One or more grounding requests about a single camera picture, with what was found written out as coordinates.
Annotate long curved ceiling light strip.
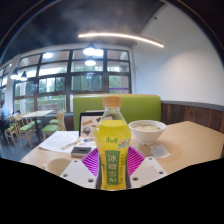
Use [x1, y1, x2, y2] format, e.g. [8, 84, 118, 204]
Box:
[78, 32, 165, 49]

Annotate dark laptop with stickers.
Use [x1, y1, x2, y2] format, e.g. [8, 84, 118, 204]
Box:
[78, 111, 105, 138]

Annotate yellow drink bottle orange cap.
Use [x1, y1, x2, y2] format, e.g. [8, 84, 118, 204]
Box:
[93, 96, 132, 191]

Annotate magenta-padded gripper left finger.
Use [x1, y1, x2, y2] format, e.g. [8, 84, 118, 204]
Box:
[59, 147, 101, 190]

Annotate white printed paper sheet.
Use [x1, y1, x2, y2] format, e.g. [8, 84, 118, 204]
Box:
[38, 130, 81, 154]

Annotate wooden chairs with green seats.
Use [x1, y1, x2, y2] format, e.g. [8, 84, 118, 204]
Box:
[4, 109, 67, 148]

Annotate light wooden dining table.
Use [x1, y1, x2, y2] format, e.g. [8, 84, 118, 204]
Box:
[20, 109, 55, 143]

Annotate small black phone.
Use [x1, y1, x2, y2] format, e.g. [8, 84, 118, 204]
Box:
[70, 146, 92, 158]

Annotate large dark-framed window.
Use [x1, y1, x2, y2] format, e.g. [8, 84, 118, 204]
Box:
[0, 48, 133, 115]

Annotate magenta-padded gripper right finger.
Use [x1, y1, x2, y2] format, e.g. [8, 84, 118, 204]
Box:
[126, 145, 168, 190]

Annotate person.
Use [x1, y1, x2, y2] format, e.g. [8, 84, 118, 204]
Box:
[0, 101, 10, 135]

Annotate green upholstered bench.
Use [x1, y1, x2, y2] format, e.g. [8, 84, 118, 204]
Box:
[72, 94, 162, 132]

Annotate round pendant ceiling lamps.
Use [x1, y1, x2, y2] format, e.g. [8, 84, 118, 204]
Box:
[9, 43, 105, 82]

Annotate white bowl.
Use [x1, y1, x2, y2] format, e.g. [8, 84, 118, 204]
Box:
[128, 119, 167, 146]

